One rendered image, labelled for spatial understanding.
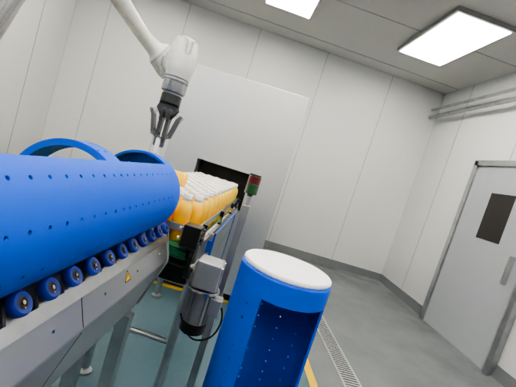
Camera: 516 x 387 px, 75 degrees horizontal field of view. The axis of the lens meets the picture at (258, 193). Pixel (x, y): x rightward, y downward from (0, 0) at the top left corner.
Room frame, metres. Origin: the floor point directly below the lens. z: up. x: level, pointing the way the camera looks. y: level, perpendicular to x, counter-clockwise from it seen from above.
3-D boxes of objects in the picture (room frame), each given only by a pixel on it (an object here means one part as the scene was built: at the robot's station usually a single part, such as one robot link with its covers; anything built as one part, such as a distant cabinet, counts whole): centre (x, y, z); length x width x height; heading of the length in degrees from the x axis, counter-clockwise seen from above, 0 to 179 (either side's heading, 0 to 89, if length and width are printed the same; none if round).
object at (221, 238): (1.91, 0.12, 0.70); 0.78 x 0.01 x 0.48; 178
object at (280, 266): (1.02, -0.16, 1.03); 0.28 x 0.28 x 0.01
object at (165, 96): (1.27, 0.42, 1.42); 0.08 x 0.07 x 0.09; 88
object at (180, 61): (1.28, 0.42, 1.60); 0.13 x 0.11 x 0.16; 31
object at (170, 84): (1.27, 0.42, 1.49); 0.09 x 0.09 x 0.06
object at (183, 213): (1.40, 0.28, 0.99); 0.07 x 0.07 x 0.19
